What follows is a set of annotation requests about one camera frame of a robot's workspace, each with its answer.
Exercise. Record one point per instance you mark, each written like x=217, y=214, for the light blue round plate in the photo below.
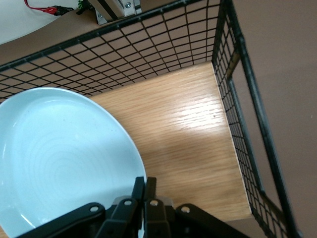
x=62, y=153

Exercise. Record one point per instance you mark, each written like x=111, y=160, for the aluminium camera mount post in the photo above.
x=116, y=8

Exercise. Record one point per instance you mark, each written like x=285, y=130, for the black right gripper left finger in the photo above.
x=121, y=218

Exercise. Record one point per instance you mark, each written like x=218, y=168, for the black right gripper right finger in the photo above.
x=156, y=218

